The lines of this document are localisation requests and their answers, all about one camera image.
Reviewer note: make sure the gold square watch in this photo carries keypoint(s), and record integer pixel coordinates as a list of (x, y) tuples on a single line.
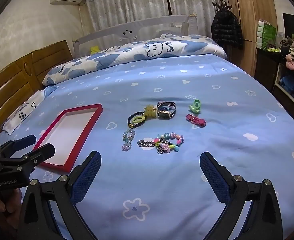
[(166, 109)]

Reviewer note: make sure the wooden wardrobe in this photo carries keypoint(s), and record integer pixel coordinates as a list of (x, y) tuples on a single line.
[(249, 12)]

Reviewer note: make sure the wooden headboard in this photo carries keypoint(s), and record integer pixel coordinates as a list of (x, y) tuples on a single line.
[(20, 79)]

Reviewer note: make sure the red jewelry tray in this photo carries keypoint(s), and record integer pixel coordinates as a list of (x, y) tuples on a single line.
[(68, 133)]

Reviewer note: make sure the blue patterned bed sheet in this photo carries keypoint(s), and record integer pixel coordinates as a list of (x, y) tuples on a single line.
[(150, 184)]

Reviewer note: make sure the white bed guard rail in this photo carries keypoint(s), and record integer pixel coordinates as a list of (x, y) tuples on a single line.
[(129, 31)]

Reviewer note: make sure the green and white boxes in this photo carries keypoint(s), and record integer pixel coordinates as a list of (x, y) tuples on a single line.
[(266, 35)]

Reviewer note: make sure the black hanging bag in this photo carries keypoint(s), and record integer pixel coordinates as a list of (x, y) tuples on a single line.
[(225, 28)]

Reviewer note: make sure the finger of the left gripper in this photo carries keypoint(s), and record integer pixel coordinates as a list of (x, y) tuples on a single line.
[(40, 154), (10, 147)]

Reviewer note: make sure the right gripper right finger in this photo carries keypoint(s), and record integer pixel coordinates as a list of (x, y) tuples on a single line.
[(263, 220)]

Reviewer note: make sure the grey curtains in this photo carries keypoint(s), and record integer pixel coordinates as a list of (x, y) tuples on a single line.
[(107, 13)]

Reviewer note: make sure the blue cloud print quilt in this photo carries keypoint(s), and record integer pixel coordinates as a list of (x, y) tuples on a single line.
[(168, 45)]

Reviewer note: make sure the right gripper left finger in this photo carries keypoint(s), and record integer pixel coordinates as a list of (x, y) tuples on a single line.
[(37, 220)]

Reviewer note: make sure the dark side cabinet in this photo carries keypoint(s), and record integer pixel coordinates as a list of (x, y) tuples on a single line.
[(272, 73)]

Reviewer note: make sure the yellow toy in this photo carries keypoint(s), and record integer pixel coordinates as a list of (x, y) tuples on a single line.
[(94, 50)]

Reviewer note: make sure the white printed pillow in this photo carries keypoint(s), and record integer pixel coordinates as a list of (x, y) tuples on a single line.
[(21, 113)]

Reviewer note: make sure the pink hair clip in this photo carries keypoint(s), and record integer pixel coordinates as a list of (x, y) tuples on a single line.
[(195, 120)]

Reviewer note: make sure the yellow hair claw clip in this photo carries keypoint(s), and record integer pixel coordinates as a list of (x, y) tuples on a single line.
[(150, 111)]

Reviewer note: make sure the person's left hand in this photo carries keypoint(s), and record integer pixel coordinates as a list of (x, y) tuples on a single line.
[(10, 211)]

